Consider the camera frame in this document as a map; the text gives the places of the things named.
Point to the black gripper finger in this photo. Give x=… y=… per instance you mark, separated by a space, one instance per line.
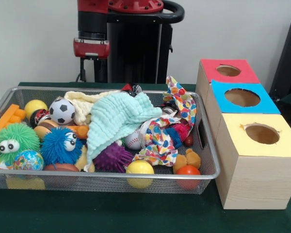
x=83 y=70
x=100 y=70

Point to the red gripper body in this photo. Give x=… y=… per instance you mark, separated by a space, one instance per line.
x=91 y=48

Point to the cream waffle cloth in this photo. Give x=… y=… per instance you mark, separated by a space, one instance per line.
x=82 y=99

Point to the mint green cloth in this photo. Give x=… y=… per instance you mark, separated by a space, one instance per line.
x=111 y=116

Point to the orange ladder-shaped block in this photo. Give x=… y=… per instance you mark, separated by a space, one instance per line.
x=7 y=119

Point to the polka dot cloth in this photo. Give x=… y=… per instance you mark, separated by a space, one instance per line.
x=160 y=140

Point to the wooden three-hole box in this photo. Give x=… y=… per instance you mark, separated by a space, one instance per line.
x=254 y=182

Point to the crushed soda can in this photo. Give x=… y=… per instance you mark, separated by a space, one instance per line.
x=132 y=88

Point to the small soccer ball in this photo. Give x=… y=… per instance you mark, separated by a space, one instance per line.
x=61 y=111

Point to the yellow ball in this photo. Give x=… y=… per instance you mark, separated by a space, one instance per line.
x=140 y=170
x=35 y=108

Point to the blue spiky ball with eyes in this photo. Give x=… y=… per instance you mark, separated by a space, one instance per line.
x=55 y=148

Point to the purple knobbly toy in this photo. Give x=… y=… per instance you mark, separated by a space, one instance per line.
x=111 y=157

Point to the green spiky ball with eyes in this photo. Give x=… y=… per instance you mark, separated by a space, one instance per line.
x=14 y=138

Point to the globe print ball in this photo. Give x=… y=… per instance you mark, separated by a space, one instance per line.
x=27 y=160

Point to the red orange ball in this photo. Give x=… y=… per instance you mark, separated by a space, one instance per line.
x=188 y=173

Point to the dark green tablecloth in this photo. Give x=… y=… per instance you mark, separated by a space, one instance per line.
x=111 y=213

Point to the black panel stand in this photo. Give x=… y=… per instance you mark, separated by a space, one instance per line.
x=286 y=60

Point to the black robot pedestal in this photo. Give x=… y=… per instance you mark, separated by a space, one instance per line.
x=135 y=48

